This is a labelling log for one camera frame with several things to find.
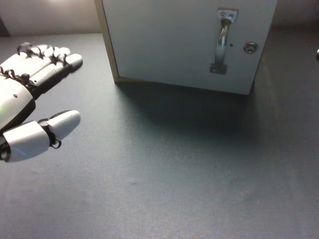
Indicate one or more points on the light wooden box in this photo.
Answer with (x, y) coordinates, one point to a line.
(107, 39)

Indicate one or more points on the grey table cloth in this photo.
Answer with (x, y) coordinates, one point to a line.
(149, 174)

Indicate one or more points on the round metal lock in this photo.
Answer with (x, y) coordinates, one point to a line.
(250, 47)

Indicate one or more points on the reddish-brown wooden board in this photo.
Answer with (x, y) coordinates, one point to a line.
(162, 42)

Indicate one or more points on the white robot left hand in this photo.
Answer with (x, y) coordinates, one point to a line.
(15, 99)

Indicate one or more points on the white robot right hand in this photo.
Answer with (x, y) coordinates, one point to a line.
(318, 55)

